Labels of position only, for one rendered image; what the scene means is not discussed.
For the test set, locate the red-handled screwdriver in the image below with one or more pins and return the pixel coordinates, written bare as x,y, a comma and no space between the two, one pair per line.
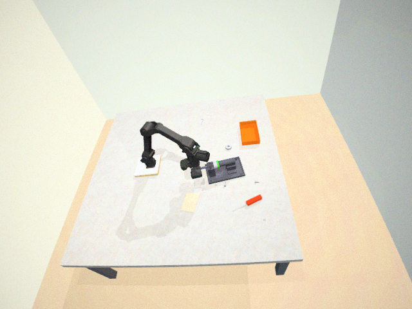
253,200

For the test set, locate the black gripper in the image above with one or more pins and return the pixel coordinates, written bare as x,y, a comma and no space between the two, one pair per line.
196,169

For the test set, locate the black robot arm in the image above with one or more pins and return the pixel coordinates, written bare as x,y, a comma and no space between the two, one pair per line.
184,142

